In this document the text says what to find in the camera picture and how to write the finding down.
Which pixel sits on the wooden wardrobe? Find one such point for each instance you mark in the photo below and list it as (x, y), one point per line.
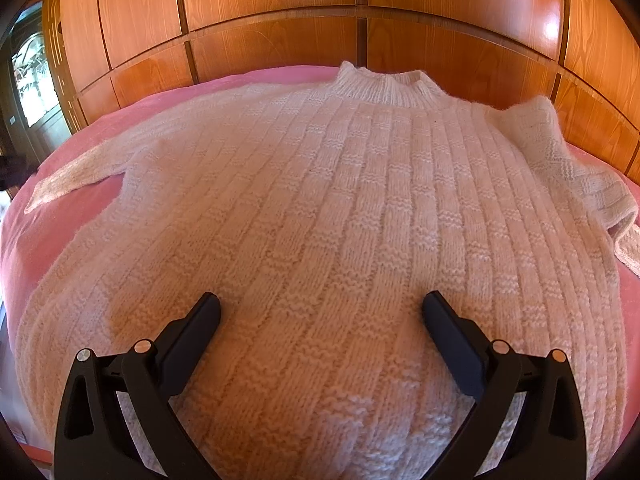
(280, 0)

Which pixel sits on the dark object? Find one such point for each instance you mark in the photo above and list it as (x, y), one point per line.
(11, 172)

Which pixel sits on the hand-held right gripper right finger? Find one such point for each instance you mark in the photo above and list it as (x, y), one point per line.
(442, 317)

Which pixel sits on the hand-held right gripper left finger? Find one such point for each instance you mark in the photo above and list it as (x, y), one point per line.
(202, 312)

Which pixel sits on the pink blanket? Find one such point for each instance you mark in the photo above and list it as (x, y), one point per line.
(100, 132)

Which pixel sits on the dark glass panel door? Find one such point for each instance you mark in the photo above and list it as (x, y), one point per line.
(35, 80)

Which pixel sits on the white knit sweater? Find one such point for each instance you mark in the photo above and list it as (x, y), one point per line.
(320, 200)

